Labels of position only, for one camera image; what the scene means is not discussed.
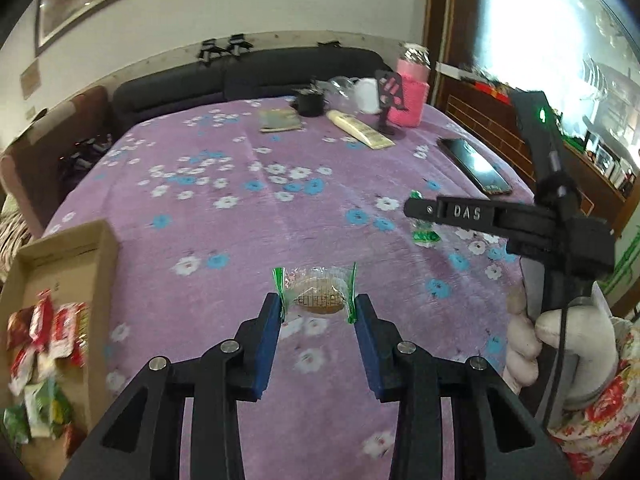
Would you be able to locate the purple floral blanket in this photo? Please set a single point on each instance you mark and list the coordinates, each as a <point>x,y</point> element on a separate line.
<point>250,220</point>

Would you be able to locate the small red snack packet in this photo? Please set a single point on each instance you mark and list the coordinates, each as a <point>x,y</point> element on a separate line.
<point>22,366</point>

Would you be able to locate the green candy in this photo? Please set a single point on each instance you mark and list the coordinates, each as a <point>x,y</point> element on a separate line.
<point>425,236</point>

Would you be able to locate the bright window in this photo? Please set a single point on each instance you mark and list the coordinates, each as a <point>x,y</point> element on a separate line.
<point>540,20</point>

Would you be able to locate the black cup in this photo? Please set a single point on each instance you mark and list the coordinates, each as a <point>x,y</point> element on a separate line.
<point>310,104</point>

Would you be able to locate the red candy bar wrapper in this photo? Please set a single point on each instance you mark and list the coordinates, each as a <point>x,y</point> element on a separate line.
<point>42,320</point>

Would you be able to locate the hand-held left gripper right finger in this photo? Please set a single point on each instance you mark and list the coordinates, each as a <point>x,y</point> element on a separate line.
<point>370,355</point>

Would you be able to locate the black clamp device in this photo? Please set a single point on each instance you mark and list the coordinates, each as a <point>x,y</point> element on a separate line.
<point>239,45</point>
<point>210,52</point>
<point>327,43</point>

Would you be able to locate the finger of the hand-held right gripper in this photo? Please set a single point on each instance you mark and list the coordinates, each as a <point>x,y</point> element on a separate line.
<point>422,209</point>

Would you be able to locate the clear-wrapped brown candy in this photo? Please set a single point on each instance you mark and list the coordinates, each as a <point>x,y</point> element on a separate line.
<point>317,292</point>

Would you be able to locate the beige wall plaque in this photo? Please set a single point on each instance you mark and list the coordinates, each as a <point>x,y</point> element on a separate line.
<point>30,79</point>

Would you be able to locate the clear glass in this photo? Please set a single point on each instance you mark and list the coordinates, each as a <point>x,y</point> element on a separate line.
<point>340,85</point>

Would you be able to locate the black smartphone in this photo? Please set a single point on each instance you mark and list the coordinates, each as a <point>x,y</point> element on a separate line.
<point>475,165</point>

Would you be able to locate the green snack packet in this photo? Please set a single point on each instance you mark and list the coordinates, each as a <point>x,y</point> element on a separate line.
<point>47,407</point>
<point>15,422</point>

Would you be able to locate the shallow cardboard box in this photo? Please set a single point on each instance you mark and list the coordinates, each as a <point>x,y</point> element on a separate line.
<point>65,260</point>

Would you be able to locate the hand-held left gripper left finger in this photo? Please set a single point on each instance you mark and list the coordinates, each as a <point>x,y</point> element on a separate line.
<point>267,350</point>

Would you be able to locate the wooden cabinet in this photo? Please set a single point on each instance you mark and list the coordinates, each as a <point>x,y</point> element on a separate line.
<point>490,125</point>

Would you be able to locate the pink jar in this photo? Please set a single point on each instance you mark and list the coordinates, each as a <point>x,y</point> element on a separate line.
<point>415,95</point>

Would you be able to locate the black sofa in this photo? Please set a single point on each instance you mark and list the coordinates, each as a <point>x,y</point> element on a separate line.
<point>175,90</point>

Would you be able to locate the white mug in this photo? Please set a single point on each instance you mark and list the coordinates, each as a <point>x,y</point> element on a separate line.
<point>367,96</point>

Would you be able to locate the pile of black devices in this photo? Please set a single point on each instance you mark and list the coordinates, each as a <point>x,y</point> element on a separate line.
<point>87,152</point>

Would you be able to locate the black phone stand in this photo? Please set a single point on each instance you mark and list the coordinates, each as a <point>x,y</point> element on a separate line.
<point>390,97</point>

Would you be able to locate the brown patterned blanket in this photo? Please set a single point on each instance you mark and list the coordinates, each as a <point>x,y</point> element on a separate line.
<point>10,240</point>

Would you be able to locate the cream tube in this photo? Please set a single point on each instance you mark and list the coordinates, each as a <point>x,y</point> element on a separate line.
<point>360,130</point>

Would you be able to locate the olive booklet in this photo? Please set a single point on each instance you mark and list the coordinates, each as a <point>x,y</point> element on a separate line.
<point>280,120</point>

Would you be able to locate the orange-red snack packet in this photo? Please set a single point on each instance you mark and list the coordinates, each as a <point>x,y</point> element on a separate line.
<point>67,437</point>

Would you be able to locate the person's right hand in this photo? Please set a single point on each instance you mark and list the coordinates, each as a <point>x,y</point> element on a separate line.
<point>585,340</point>

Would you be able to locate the white and red snack packet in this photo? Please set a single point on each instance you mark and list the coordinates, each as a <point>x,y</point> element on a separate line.
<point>65,330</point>

